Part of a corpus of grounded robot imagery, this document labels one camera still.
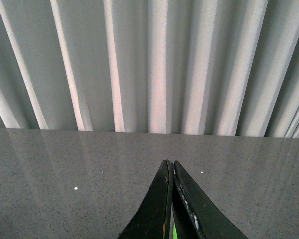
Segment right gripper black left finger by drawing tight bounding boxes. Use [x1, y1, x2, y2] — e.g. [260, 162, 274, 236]
[118, 160, 174, 239]

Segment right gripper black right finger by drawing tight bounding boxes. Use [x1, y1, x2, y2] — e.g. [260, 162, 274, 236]
[172, 161, 246, 239]

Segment green highlighter pen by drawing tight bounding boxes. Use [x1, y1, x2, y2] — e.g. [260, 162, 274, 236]
[172, 224, 178, 239]

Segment white pleated curtain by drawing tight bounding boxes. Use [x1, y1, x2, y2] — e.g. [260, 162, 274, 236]
[0, 0, 299, 138]

